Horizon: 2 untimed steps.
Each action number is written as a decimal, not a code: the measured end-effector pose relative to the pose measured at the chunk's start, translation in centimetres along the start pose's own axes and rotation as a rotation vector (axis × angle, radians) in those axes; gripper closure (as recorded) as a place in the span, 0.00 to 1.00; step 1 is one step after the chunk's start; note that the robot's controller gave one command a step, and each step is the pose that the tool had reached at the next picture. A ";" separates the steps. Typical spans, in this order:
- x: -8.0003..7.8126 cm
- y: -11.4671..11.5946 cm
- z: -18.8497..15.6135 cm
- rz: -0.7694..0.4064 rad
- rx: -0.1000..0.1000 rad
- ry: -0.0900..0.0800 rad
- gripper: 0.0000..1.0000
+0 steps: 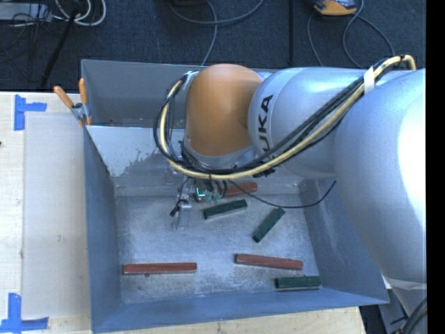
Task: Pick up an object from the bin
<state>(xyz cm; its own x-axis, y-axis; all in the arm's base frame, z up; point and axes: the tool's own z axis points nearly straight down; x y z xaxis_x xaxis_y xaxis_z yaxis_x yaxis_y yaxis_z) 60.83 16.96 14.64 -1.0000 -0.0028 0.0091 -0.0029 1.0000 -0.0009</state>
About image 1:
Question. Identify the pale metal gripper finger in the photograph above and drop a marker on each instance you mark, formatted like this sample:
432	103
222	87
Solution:
186	215
176	222

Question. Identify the dark green flat block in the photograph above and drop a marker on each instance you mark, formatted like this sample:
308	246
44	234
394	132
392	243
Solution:
268	224
297	282
225	208

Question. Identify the grey metal bin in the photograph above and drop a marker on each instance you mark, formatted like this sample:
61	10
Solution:
222	235

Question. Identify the red-brown flat block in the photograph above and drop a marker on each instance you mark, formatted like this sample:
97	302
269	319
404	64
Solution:
160	268
267	262
243	188

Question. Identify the pale wood flat board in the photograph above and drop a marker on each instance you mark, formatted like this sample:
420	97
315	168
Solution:
52	204

